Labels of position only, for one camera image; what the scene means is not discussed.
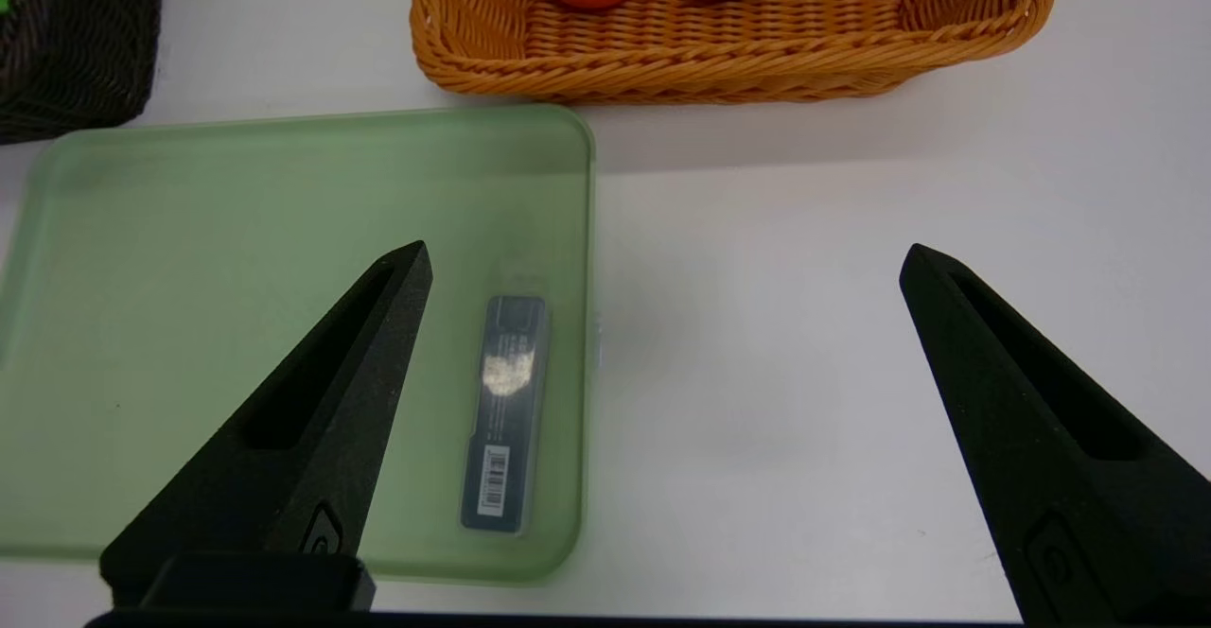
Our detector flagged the dark brown wicker basket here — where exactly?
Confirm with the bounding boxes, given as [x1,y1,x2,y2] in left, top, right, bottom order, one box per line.
[0,0,163,145]

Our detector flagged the light green plastic tray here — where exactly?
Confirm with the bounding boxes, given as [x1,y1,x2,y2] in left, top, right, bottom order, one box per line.
[0,104,598,584]

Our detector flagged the orange wicker basket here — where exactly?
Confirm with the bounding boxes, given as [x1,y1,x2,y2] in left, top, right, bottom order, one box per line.
[410,0,1055,105]

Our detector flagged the grey pencil lead case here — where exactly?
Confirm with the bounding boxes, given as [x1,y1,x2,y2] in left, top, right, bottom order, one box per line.
[460,294,551,535]

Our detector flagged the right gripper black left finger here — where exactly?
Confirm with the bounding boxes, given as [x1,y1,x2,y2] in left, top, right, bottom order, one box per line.
[99,240,434,610]

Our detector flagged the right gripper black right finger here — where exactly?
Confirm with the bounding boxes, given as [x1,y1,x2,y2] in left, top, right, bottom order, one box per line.
[899,243,1211,624]

